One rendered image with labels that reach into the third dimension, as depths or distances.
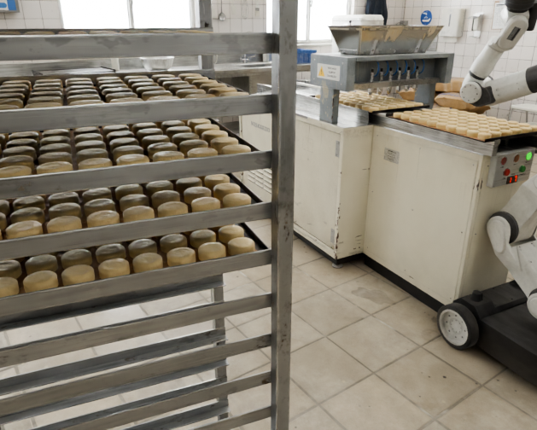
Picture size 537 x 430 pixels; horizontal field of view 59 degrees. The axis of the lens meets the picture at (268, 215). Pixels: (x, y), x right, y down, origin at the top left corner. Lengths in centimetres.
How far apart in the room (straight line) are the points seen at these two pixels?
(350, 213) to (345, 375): 97
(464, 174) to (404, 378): 89
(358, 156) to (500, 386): 126
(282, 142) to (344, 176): 183
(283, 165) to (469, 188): 152
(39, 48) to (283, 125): 35
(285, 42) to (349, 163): 187
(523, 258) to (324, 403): 102
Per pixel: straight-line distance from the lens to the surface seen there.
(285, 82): 74
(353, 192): 265
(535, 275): 225
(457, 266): 234
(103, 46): 70
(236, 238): 90
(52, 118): 71
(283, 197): 78
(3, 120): 72
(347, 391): 202
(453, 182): 226
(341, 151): 252
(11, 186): 74
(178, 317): 86
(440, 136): 229
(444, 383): 215
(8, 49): 71
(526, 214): 221
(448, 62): 291
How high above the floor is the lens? 136
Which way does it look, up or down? 22 degrees down
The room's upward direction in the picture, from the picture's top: straight up
